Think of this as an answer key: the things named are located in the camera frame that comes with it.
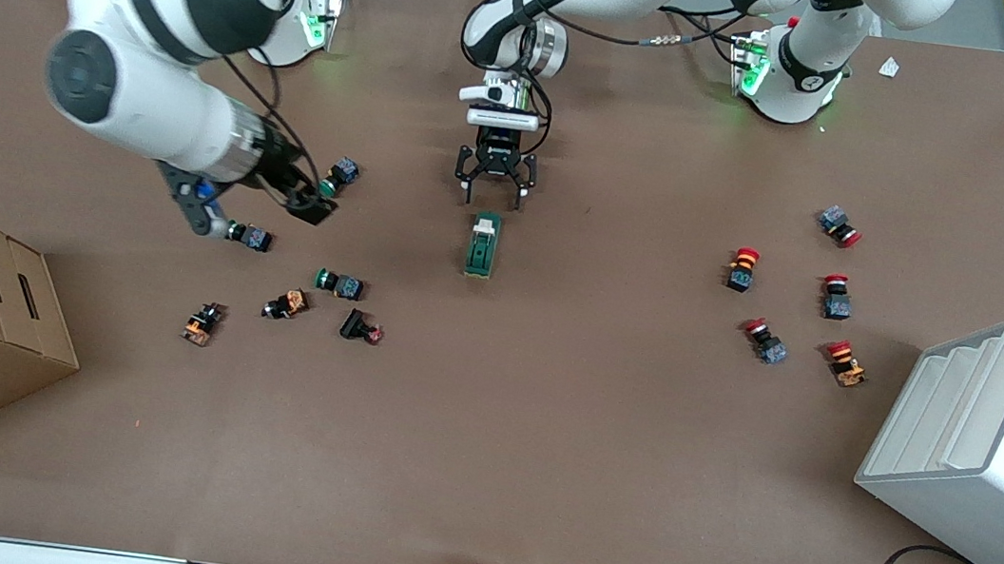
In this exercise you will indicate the green push button switch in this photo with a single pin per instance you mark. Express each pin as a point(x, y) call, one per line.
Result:
point(345, 171)
point(346, 286)
point(256, 238)

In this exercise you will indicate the red mushroom button orange block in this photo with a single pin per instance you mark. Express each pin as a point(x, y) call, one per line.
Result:
point(848, 368)

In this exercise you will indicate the white paper scrap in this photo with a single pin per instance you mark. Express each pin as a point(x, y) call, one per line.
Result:
point(889, 67)

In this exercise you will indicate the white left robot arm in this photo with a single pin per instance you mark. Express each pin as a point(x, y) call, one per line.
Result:
point(806, 70)

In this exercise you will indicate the black orange button switch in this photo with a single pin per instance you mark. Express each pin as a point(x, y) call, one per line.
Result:
point(200, 326)
point(289, 304)

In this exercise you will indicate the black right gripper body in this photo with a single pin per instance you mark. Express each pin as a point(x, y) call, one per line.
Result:
point(282, 171)

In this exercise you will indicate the green load switch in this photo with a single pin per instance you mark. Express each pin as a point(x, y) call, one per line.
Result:
point(483, 246)

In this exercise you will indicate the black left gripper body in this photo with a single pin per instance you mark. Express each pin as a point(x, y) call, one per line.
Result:
point(499, 146)

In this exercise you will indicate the black button switch red block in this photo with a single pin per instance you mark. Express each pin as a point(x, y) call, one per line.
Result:
point(355, 325)

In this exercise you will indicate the red mushroom button switch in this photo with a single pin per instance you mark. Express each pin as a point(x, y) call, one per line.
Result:
point(770, 347)
point(836, 304)
point(837, 223)
point(741, 273)

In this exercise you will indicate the brown paper table cover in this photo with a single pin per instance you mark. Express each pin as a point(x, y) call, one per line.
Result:
point(540, 440)

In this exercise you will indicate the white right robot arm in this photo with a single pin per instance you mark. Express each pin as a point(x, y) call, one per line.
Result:
point(151, 95)

